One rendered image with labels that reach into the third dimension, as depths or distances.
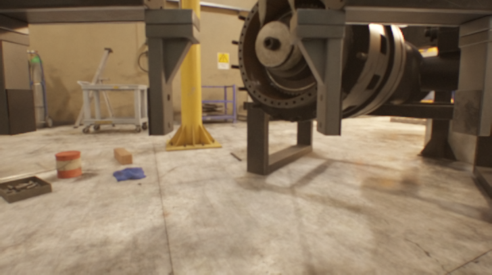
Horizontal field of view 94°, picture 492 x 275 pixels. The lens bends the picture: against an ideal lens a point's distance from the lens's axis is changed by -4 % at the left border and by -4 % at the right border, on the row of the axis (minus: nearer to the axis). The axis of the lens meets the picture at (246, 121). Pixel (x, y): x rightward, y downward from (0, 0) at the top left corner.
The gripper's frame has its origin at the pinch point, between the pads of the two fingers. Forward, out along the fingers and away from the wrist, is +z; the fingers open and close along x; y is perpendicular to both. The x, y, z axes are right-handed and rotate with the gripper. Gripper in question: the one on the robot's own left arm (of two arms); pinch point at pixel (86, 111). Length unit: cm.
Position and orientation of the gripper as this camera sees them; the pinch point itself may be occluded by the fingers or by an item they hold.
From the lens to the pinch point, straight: 25.4
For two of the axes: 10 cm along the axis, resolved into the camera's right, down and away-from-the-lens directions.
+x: -10.0, 0.0, -0.1
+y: -0.1, -1.1, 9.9
